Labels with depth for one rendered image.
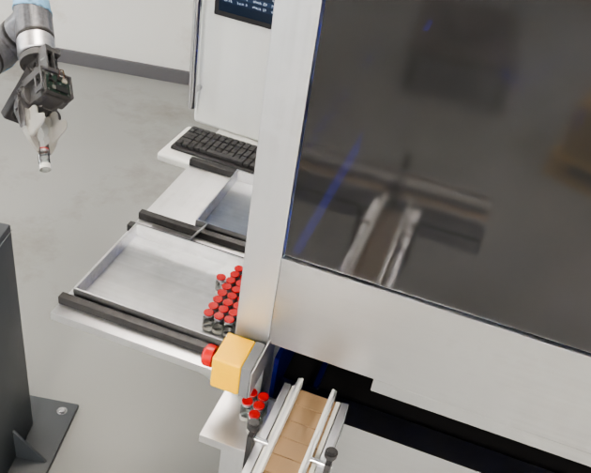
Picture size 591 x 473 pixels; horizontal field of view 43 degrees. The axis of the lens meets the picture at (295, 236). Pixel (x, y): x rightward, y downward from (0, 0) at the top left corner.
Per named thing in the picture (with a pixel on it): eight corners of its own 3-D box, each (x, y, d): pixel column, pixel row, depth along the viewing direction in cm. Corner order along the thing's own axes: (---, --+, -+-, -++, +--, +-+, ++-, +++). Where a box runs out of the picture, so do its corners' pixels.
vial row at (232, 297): (252, 285, 166) (254, 269, 164) (219, 336, 152) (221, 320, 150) (243, 282, 167) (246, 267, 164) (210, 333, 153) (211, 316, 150)
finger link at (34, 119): (38, 133, 137) (37, 94, 141) (21, 149, 140) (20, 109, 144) (53, 140, 139) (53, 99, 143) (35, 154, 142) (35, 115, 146)
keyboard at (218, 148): (310, 167, 225) (311, 160, 224) (294, 189, 214) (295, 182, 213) (191, 129, 234) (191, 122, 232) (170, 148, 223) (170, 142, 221)
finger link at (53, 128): (63, 143, 141) (54, 100, 143) (44, 157, 144) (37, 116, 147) (76, 145, 143) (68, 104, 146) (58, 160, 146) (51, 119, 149)
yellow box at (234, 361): (261, 372, 136) (265, 343, 131) (247, 400, 130) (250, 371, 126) (223, 358, 137) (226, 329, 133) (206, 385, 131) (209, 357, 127)
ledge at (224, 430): (295, 416, 141) (295, 408, 140) (271, 468, 131) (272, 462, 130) (226, 390, 144) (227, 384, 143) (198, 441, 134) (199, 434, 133)
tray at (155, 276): (270, 279, 169) (272, 267, 167) (223, 354, 149) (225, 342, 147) (135, 235, 176) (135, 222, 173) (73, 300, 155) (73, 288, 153)
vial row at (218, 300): (243, 282, 167) (245, 267, 164) (209, 333, 153) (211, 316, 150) (234, 279, 167) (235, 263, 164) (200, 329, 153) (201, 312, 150)
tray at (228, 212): (356, 217, 194) (359, 205, 192) (328, 274, 173) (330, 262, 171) (235, 180, 200) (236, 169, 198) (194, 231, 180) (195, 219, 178)
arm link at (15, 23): (34, 19, 161) (58, -3, 157) (38, 60, 157) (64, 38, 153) (1, 3, 155) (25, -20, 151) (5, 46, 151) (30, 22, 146)
